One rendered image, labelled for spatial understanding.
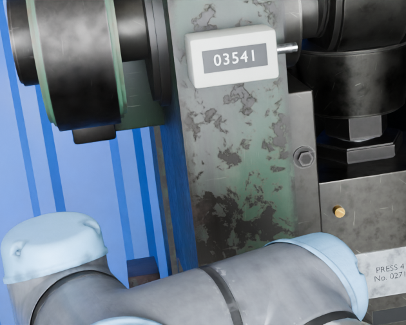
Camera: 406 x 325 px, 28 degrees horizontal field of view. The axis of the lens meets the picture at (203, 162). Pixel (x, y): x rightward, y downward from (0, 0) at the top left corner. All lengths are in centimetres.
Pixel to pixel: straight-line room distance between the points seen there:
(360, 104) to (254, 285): 32
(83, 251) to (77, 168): 144
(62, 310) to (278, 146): 27
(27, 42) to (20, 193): 129
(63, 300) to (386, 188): 38
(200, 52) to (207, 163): 11
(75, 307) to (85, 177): 149
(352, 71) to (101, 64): 24
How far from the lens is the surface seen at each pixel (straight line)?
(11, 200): 204
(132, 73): 92
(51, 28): 71
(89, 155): 200
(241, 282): 54
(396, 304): 86
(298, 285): 54
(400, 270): 84
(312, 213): 75
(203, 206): 72
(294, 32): 77
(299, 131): 73
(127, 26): 77
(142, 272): 130
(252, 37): 65
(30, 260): 57
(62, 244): 57
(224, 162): 71
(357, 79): 80
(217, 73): 65
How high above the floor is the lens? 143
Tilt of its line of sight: 17 degrees down
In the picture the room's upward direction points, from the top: 6 degrees counter-clockwise
